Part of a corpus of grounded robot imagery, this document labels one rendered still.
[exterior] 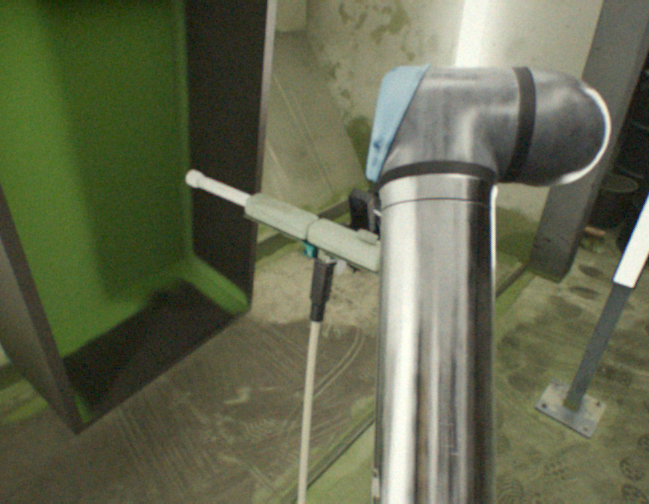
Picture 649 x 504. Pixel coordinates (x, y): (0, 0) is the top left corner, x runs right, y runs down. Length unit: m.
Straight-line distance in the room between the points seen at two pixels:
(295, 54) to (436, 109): 2.68
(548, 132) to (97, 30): 1.01
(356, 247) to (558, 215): 1.87
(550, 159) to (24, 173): 1.09
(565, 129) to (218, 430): 1.51
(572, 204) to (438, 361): 2.15
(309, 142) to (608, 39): 1.59
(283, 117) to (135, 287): 1.57
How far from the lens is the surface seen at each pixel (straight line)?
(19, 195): 1.28
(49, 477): 1.84
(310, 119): 2.95
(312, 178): 2.80
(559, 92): 0.49
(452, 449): 0.42
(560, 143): 0.48
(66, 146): 1.27
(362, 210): 0.90
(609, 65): 2.35
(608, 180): 3.56
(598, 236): 3.13
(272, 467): 1.64
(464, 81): 0.47
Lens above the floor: 1.42
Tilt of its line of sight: 32 degrees down
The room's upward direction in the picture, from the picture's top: straight up
